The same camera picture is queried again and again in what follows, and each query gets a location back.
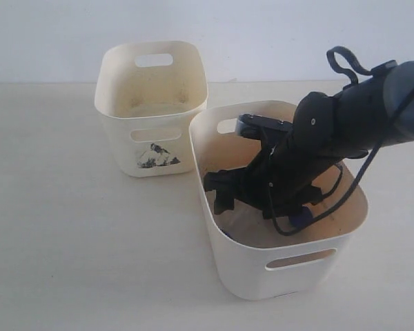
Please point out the tube with blue cap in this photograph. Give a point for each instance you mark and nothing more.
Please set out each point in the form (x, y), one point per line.
(301, 218)

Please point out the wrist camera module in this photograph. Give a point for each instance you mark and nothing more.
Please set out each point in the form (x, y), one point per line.
(252, 126)

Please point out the conical tube blue cap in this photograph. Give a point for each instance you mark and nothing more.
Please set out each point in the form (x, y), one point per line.
(239, 222)

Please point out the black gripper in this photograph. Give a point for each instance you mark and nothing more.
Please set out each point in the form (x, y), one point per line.
(277, 182)

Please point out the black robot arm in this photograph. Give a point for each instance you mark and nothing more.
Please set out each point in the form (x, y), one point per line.
(324, 130)

